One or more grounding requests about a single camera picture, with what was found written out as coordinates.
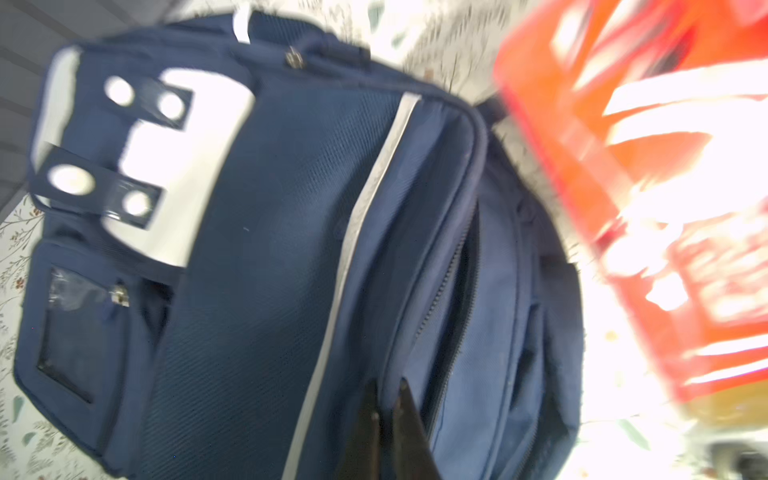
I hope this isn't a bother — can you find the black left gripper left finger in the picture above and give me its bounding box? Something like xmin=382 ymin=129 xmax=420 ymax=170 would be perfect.
xmin=335 ymin=380 xmax=381 ymax=480

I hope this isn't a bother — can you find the red card box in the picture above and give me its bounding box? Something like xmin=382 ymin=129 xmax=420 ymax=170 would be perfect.
xmin=494 ymin=1 xmax=767 ymax=427

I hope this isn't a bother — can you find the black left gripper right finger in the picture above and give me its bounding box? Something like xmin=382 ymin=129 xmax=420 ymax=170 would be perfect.
xmin=392 ymin=378 xmax=441 ymax=480

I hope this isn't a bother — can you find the navy blue student backpack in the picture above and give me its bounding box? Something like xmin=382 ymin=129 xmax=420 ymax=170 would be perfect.
xmin=13 ymin=10 xmax=584 ymax=479

